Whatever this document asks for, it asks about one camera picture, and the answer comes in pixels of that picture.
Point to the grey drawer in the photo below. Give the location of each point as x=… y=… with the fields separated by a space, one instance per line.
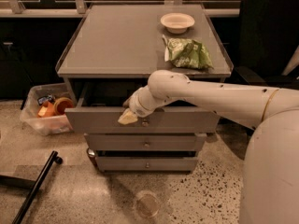
x=146 y=142
x=169 y=119
x=148 y=164

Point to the green chip bag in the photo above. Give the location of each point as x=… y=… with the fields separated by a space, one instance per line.
x=186 y=53

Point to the black chair base leg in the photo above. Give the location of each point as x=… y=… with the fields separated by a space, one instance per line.
x=33 y=186

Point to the orange cup in bin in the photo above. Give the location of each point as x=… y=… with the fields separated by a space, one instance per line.
x=62 y=104

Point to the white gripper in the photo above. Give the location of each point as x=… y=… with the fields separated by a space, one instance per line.
x=135 y=104

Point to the metal window railing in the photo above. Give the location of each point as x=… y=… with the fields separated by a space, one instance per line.
x=78 y=3

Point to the grey drawer cabinet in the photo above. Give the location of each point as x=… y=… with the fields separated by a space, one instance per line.
x=117 y=47

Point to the grey top drawer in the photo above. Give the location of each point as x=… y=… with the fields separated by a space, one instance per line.
x=169 y=119

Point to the grey middle drawer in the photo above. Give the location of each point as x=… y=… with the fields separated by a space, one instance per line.
x=146 y=142

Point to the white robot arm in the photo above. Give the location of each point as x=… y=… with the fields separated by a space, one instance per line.
x=270 y=193

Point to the clear plastic storage bin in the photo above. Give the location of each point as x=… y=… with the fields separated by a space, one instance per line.
x=45 y=125

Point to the black office chair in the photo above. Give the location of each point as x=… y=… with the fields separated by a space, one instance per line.
x=267 y=42

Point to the white paper bowl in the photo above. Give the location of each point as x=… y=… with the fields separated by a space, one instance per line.
x=177 y=23

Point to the grey bottom drawer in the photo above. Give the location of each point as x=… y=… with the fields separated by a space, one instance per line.
x=148 y=164

